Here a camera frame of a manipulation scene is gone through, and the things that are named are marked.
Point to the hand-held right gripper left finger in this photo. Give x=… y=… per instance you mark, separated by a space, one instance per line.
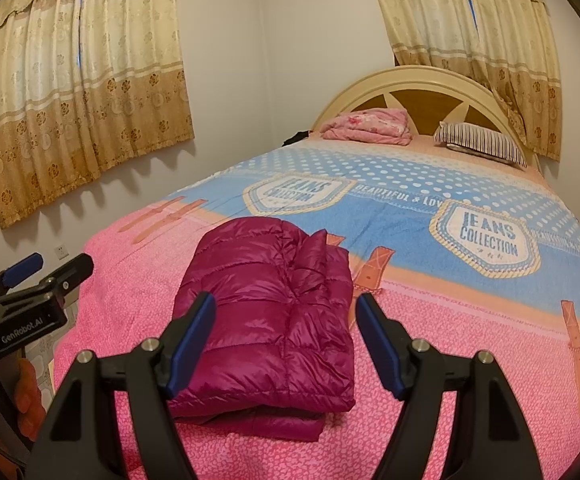
x=190 y=345

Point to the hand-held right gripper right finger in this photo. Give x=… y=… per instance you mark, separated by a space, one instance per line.
x=384 y=345

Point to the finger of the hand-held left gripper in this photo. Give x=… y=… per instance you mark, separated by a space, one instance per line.
x=22 y=267
x=72 y=272

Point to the magenta quilted puffer jacket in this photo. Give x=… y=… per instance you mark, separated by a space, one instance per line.
x=270 y=300

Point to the person's left hand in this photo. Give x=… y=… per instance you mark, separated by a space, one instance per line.
x=30 y=400

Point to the bed with colourful cover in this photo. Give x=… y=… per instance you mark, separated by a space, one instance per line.
x=444 y=360

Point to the wide beige floral curtain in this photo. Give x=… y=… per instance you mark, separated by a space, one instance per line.
x=85 y=85

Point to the pink folded floral blanket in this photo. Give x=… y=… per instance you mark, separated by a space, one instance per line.
x=369 y=125

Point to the striped pillow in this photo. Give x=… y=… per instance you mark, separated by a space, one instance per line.
x=479 y=142

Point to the black cloth item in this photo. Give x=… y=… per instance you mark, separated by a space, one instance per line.
x=297 y=137

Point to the cream wooden bed headboard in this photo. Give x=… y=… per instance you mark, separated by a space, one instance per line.
x=369 y=82

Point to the beige floral curtain behind headboard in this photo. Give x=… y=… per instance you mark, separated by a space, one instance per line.
x=494 y=25

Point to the white wall socket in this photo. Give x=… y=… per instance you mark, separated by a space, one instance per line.
x=60 y=252

